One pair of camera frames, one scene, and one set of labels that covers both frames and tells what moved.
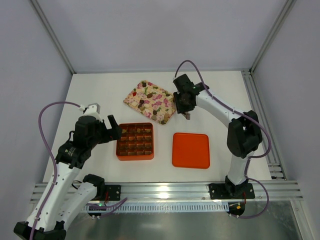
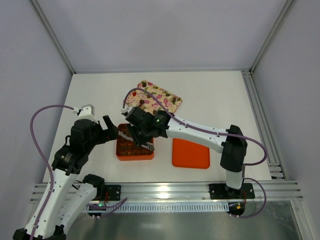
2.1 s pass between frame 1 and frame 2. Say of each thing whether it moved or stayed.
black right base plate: stayed
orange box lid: stayed
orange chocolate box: stayed
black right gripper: moved
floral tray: stayed
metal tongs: moved
